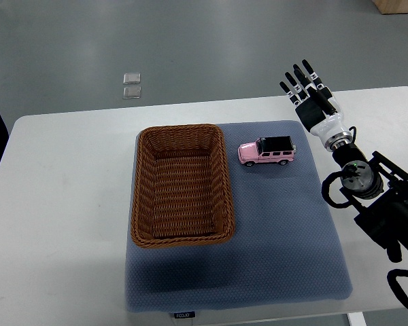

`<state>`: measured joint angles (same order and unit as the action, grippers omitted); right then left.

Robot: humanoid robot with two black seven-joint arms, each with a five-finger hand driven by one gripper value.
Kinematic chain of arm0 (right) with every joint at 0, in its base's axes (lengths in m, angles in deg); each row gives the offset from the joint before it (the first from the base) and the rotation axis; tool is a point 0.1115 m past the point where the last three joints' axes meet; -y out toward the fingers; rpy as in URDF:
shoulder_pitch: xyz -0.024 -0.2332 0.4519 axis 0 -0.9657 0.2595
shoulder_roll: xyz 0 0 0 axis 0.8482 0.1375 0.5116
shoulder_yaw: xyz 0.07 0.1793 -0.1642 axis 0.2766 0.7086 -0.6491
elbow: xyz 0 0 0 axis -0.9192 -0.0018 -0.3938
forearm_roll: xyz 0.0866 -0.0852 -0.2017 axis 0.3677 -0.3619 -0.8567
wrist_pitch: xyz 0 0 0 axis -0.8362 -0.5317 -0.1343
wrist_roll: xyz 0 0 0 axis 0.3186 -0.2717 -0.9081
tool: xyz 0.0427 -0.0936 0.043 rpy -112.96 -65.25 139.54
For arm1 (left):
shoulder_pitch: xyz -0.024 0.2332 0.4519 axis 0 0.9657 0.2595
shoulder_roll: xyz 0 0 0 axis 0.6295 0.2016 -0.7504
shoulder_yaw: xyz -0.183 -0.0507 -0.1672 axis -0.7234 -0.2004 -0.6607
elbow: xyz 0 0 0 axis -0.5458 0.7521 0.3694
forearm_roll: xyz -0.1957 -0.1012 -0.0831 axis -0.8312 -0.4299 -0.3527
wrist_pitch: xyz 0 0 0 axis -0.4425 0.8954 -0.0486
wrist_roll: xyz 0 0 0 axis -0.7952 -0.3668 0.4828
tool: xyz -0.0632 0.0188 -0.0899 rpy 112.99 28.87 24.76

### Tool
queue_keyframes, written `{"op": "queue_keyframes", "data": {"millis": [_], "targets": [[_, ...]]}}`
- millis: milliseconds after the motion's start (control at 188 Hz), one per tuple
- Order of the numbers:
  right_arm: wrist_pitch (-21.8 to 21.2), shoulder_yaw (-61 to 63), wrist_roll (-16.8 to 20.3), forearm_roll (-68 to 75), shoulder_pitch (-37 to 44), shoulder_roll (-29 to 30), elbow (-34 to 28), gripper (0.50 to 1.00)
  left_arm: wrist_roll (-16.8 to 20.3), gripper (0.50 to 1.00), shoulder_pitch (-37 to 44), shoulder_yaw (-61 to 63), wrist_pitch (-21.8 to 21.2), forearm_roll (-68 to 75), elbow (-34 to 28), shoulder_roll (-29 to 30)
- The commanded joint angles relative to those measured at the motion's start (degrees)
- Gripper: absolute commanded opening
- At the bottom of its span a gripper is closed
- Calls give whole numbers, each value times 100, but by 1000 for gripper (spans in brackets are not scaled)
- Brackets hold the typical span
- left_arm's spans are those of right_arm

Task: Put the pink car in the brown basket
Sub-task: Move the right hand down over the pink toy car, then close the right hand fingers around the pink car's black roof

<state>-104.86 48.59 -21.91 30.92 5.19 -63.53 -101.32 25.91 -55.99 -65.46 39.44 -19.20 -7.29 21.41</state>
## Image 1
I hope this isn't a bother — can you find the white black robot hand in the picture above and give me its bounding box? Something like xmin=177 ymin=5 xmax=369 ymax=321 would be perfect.
xmin=279 ymin=59 xmax=352 ymax=149

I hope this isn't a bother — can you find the pink toy car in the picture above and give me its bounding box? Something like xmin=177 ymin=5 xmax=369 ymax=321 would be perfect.
xmin=237 ymin=136 xmax=296 ymax=167

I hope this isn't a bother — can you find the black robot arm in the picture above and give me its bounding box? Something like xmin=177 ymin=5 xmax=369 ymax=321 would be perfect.
xmin=280 ymin=60 xmax=408 ymax=263

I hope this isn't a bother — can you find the brown wicker basket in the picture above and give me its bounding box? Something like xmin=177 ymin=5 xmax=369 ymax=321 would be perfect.
xmin=131 ymin=124 xmax=235 ymax=249

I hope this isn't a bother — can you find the wooden box corner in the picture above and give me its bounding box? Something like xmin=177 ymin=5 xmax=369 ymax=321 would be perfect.
xmin=373 ymin=0 xmax=408 ymax=14

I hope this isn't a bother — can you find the blue grey mat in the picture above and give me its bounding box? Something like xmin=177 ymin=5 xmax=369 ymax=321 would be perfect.
xmin=125 ymin=120 xmax=352 ymax=313

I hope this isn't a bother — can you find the lower floor socket plate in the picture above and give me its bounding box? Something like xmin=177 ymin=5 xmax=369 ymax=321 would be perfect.
xmin=122 ymin=85 xmax=141 ymax=99

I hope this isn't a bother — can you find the floor socket plate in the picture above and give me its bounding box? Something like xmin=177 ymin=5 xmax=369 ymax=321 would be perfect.
xmin=122 ymin=85 xmax=141 ymax=99
xmin=123 ymin=73 xmax=141 ymax=85

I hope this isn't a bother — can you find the upper floor socket plate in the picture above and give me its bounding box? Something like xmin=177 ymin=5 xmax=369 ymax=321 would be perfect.
xmin=123 ymin=73 xmax=141 ymax=85

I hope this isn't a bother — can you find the white table leg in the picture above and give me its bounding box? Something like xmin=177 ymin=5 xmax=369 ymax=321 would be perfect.
xmin=347 ymin=312 xmax=367 ymax=326

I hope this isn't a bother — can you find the black cable loop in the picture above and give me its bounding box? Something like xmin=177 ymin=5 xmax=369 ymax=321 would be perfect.
xmin=386 ymin=269 xmax=408 ymax=319

